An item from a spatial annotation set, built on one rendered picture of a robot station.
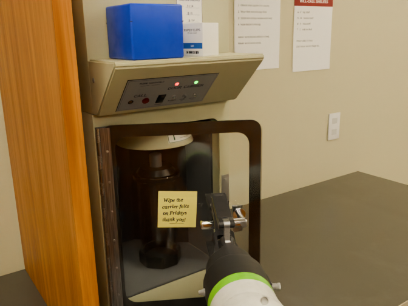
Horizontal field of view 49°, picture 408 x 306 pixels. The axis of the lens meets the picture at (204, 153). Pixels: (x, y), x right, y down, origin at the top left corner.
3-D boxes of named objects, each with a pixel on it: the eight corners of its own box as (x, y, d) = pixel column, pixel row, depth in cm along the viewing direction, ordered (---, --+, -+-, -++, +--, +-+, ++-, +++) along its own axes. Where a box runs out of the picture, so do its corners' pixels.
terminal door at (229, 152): (115, 312, 93) (99, 125, 83) (258, 302, 96) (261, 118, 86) (115, 315, 92) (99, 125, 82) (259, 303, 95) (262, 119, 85)
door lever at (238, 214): (198, 221, 89) (198, 209, 88) (245, 219, 90) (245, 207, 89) (201, 233, 84) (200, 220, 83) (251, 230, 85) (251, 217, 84)
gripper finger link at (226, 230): (220, 262, 70) (222, 242, 66) (215, 235, 74) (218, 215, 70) (235, 261, 70) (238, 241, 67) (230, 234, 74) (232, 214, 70)
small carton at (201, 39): (182, 56, 86) (181, 23, 84) (198, 54, 89) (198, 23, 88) (203, 56, 83) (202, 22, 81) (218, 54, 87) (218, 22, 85)
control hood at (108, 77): (91, 115, 82) (86, 59, 79) (230, 98, 100) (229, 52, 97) (116, 124, 73) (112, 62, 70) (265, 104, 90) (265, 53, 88)
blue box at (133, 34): (108, 58, 81) (104, 6, 79) (156, 56, 86) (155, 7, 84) (133, 61, 73) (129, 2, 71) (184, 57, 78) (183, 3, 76)
